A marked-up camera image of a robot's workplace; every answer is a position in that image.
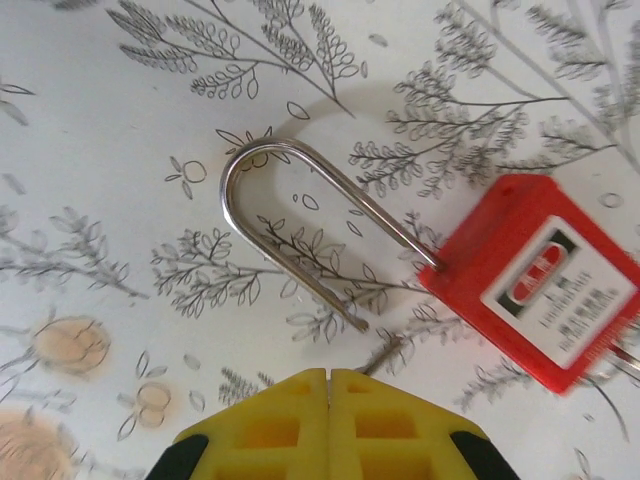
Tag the red safety lockout padlock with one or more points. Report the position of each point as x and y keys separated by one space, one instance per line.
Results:
x=480 y=280

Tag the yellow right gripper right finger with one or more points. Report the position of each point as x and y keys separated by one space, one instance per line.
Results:
x=395 y=440

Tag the silver safety lockout key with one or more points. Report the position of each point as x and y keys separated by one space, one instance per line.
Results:
x=627 y=357

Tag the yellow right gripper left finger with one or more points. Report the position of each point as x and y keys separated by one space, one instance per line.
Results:
x=260 y=440

